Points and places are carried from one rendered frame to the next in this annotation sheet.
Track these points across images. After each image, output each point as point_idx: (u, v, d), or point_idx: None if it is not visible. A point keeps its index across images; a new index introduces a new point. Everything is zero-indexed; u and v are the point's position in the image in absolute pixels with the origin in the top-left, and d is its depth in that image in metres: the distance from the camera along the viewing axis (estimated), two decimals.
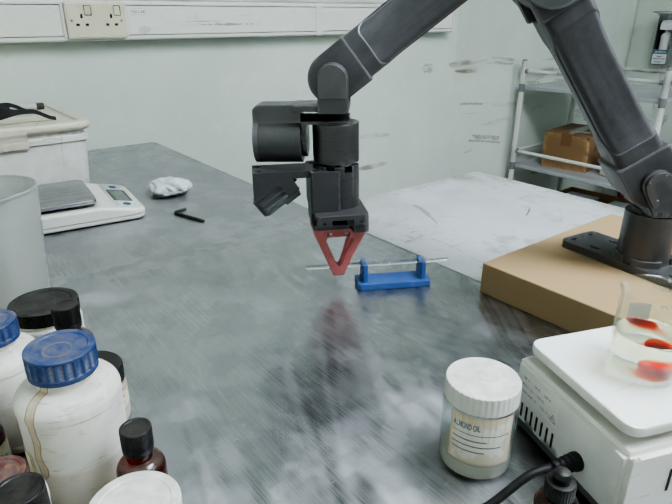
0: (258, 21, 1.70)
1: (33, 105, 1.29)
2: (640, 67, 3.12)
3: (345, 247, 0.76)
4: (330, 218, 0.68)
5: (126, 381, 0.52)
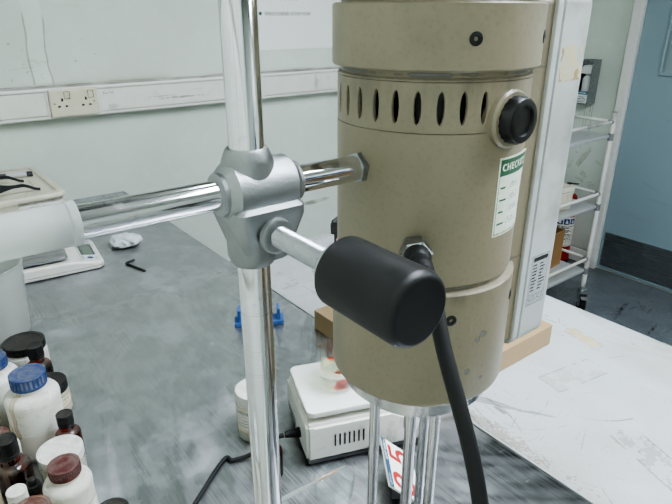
0: (208, 92, 2.09)
1: (24, 174, 1.68)
2: None
3: None
4: None
5: (69, 389, 0.91)
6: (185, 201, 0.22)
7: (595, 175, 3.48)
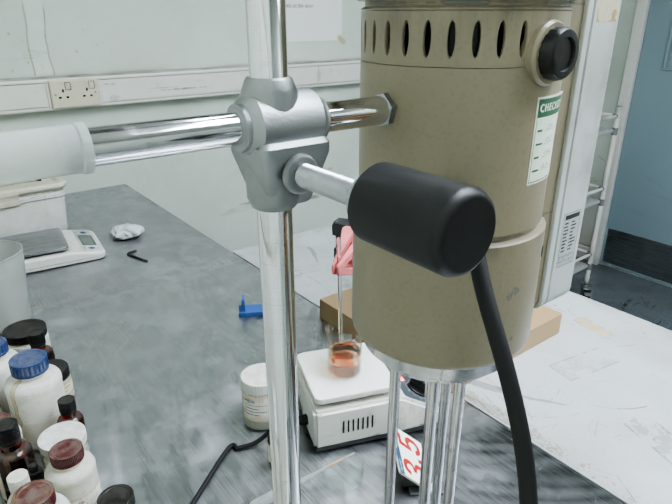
0: (210, 84, 2.07)
1: None
2: None
3: (345, 266, 0.79)
4: None
5: (70, 376, 0.89)
6: (204, 130, 0.20)
7: (598, 171, 3.46)
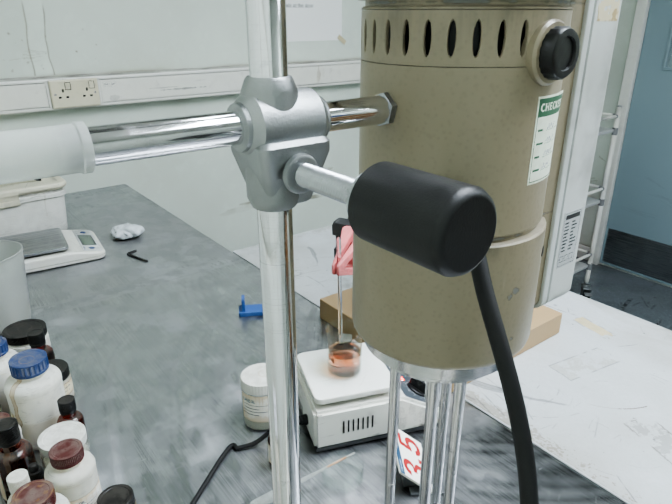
0: (210, 84, 2.07)
1: None
2: None
3: (345, 266, 0.79)
4: None
5: (70, 376, 0.89)
6: (203, 129, 0.20)
7: (598, 171, 3.46)
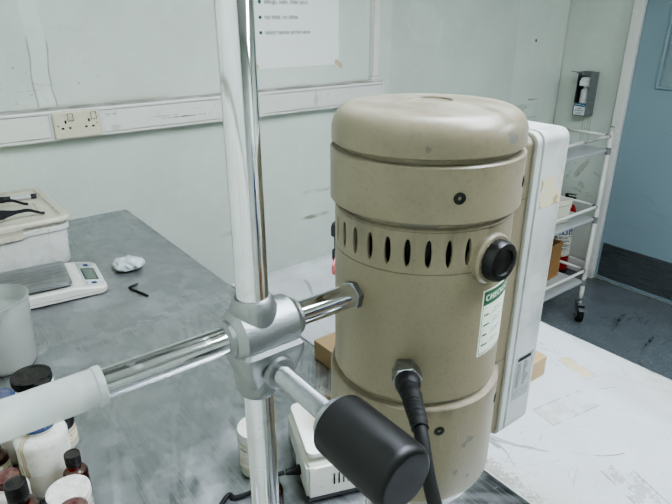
0: (209, 111, 2.11)
1: (28, 196, 1.71)
2: (566, 116, 3.53)
3: None
4: None
5: (75, 424, 0.93)
6: (198, 354, 0.25)
7: (593, 186, 3.50)
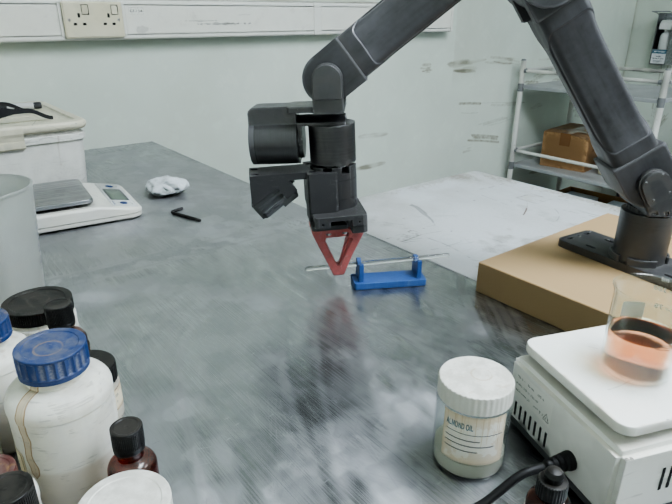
0: (256, 20, 1.69)
1: (30, 105, 1.29)
2: (639, 67, 3.12)
3: (345, 247, 0.76)
4: (328, 219, 0.68)
5: (119, 380, 0.51)
6: None
7: (670, 147, 3.09)
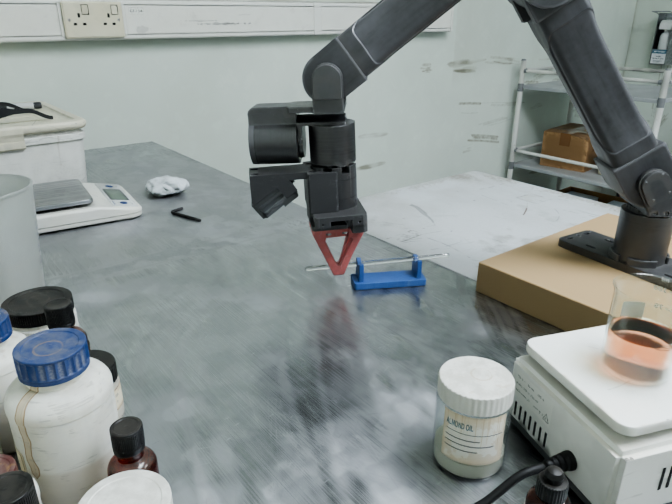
0: (256, 20, 1.69)
1: (30, 105, 1.29)
2: (639, 67, 3.12)
3: (345, 247, 0.76)
4: (328, 219, 0.68)
5: (119, 380, 0.51)
6: None
7: (670, 147, 3.09)
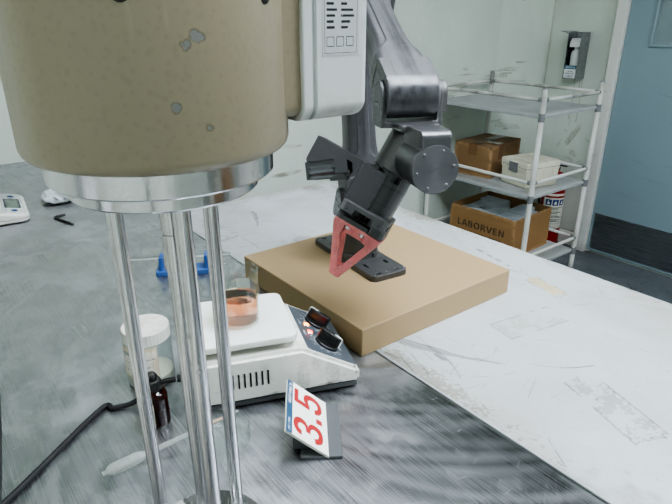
0: None
1: None
2: (556, 81, 3.38)
3: None
4: (354, 206, 0.70)
5: None
6: None
7: (584, 154, 3.35)
